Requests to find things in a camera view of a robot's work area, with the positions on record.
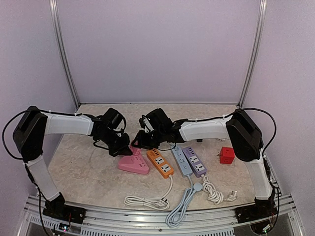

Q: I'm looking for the right aluminium corner post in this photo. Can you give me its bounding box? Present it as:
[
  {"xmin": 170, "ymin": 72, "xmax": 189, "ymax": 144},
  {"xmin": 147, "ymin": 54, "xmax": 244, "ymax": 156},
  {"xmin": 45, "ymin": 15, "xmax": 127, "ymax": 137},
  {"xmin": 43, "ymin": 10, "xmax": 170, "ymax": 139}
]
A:
[{"xmin": 238, "ymin": 0, "xmax": 268, "ymax": 107}]

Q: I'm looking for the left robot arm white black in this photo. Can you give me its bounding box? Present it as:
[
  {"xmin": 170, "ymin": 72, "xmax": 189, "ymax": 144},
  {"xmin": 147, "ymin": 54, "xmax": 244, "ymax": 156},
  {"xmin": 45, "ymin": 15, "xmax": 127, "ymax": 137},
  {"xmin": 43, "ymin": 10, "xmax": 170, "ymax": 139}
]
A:
[{"xmin": 13, "ymin": 106, "xmax": 132, "ymax": 219}]

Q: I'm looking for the pink triangular socket base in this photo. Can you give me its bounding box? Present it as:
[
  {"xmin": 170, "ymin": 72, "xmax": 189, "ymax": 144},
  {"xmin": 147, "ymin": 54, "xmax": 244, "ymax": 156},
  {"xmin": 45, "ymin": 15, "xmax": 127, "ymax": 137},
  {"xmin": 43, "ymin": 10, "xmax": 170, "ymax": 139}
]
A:
[{"xmin": 118, "ymin": 154, "xmax": 150, "ymax": 175}]

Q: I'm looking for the red cube socket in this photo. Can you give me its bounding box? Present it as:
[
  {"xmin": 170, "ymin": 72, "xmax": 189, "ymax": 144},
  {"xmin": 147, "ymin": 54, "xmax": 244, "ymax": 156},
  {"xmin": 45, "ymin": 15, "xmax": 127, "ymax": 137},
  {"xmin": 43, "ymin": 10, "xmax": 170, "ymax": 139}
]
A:
[{"xmin": 217, "ymin": 147, "xmax": 235, "ymax": 165}]

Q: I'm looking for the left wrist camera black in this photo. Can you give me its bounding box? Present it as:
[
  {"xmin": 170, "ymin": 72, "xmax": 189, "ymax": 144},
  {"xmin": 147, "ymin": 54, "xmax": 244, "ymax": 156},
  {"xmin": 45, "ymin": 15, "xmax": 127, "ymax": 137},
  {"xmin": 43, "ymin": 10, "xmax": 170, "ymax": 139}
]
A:
[{"xmin": 100, "ymin": 108, "xmax": 126, "ymax": 131}]

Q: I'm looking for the aluminium front rail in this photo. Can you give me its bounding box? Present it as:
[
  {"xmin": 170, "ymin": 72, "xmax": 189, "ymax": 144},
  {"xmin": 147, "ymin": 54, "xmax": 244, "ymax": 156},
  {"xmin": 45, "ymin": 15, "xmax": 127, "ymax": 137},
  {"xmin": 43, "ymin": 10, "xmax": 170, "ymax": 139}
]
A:
[{"xmin": 16, "ymin": 195, "xmax": 306, "ymax": 236}]

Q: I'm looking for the light blue cable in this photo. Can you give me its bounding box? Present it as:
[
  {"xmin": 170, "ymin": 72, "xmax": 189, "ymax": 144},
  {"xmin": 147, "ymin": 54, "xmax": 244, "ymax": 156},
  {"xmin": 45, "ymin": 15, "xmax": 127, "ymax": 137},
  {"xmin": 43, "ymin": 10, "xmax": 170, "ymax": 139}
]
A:
[{"xmin": 165, "ymin": 175, "xmax": 203, "ymax": 228}]

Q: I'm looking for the light blue power strip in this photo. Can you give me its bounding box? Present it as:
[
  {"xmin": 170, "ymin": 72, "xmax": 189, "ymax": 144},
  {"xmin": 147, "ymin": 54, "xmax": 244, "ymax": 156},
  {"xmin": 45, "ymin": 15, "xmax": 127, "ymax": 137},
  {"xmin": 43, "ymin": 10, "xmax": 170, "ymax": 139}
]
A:
[{"xmin": 171, "ymin": 145, "xmax": 192, "ymax": 177}]

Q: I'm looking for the orange power strip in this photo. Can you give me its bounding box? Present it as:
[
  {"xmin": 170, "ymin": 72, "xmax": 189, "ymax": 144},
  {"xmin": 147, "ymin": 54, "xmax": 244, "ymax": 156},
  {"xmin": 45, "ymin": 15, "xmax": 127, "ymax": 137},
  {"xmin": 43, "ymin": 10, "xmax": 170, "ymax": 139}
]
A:
[{"xmin": 146, "ymin": 148, "xmax": 174, "ymax": 179}]

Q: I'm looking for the purple power strip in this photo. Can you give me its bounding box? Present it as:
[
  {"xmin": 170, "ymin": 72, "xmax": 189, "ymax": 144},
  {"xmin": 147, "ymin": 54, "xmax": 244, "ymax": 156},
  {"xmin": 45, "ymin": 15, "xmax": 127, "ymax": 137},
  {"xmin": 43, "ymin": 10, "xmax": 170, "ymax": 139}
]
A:
[{"xmin": 182, "ymin": 147, "xmax": 207, "ymax": 178}]

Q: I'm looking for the left aluminium corner post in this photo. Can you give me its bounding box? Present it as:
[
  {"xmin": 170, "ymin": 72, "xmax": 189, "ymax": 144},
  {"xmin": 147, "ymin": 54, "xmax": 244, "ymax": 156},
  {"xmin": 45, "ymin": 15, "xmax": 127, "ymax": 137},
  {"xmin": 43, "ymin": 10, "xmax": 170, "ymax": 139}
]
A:
[{"xmin": 49, "ymin": 0, "xmax": 81, "ymax": 109}]

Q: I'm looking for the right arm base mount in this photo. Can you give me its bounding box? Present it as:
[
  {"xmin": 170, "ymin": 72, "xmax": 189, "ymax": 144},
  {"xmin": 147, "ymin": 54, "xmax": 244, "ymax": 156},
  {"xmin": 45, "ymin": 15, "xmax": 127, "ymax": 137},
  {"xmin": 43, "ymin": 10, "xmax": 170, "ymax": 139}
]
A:
[{"xmin": 235, "ymin": 196, "xmax": 278, "ymax": 224}]

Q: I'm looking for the white cable of orange strip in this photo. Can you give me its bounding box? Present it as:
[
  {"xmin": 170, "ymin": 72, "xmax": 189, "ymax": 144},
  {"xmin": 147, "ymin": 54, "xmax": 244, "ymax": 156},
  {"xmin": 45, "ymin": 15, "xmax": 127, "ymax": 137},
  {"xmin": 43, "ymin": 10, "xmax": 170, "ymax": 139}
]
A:
[{"xmin": 123, "ymin": 176, "xmax": 175, "ymax": 211}]

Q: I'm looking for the white cable of purple strip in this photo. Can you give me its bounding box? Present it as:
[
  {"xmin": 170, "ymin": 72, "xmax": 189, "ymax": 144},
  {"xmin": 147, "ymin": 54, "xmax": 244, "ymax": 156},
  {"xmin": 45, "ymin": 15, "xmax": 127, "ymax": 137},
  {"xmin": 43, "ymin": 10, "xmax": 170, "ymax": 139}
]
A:
[{"xmin": 201, "ymin": 176, "xmax": 239, "ymax": 206}]

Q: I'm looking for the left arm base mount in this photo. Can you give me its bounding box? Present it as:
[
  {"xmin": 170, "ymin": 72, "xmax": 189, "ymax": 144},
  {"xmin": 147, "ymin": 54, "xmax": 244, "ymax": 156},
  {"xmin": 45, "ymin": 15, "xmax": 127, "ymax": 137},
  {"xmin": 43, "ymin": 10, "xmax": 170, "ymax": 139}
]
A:
[{"xmin": 43, "ymin": 194, "xmax": 86, "ymax": 224}]

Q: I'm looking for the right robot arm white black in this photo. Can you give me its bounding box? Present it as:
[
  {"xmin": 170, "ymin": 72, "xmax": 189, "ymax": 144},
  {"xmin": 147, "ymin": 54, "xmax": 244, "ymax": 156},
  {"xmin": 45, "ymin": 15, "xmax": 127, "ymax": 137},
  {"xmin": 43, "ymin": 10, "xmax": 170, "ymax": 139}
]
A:
[{"xmin": 131, "ymin": 108, "xmax": 275, "ymax": 218}]

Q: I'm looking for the aluminium corner post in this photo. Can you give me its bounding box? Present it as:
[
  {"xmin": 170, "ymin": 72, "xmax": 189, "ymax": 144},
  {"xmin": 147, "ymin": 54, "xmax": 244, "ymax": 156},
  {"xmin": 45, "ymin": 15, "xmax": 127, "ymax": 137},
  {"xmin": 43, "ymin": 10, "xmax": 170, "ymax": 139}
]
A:
[
  {"xmin": 238, "ymin": 0, "xmax": 268, "ymax": 107},
  {"xmin": 49, "ymin": 0, "xmax": 81, "ymax": 109}
]

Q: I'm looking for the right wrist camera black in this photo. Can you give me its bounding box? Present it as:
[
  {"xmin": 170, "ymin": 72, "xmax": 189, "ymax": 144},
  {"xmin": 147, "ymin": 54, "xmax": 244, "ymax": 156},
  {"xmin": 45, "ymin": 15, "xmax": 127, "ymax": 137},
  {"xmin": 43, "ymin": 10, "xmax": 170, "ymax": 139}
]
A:
[{"xmin": 139, "ymin": 108, "xmax": 173, "ymax": 131}]

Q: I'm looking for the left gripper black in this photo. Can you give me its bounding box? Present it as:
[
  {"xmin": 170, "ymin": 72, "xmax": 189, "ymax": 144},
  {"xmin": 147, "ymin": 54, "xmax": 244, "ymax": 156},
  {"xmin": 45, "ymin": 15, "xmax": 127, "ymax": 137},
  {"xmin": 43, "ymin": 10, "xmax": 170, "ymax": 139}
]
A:
[{"xmin": 98, "ymin": 130, "xmax": 132, "ymax": 157}]

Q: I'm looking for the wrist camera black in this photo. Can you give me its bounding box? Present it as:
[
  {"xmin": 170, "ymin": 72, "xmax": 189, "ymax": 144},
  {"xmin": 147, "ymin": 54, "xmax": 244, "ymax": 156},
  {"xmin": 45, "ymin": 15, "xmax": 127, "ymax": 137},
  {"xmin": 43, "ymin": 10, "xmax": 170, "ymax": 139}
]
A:
[
  {"xmin": 100, "ymin": 108, "xmax": 126, "ymax": 131},
  {"xmin": 139, "ymin": 108, "xmax": 173, "ymax": 131}
]

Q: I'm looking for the pink square plug adapter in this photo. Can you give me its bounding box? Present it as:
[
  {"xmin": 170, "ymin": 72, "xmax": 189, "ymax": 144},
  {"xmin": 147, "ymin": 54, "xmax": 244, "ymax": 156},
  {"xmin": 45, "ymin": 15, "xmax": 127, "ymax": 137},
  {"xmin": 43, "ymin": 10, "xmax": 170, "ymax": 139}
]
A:
[{"xmin": 129, "ymin": 143, "xmax": 141, "ymax": 156}]

